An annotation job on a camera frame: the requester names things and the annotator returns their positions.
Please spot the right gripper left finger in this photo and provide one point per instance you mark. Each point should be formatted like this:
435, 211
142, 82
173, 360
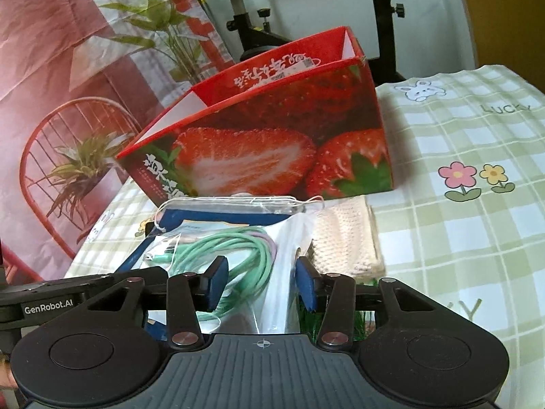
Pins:
212, 284

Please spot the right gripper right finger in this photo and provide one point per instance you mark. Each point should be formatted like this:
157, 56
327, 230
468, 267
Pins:
309, 284

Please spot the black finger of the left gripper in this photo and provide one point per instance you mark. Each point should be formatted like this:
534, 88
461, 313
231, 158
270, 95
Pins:
28, 305

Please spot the blue packaged bag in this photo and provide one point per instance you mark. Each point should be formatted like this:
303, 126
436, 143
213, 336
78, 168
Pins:
236, 209

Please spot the person left hand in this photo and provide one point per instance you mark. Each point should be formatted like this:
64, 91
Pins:
7, 380

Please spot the cream knitted cloth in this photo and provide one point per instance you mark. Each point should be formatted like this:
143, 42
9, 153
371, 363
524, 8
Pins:
345, 241

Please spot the red strawberry cardboard box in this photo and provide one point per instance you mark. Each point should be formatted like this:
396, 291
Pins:
300, 120

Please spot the green checked tablecloth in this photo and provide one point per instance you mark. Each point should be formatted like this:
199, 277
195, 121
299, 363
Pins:
464, 222

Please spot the black exercise bike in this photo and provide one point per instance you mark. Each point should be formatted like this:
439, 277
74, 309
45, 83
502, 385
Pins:
257, 26

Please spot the pink printed backdrop cloth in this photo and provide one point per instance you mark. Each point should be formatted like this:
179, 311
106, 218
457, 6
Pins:
79, 79

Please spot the wooden door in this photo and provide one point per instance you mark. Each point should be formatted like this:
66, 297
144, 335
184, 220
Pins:
510, 33

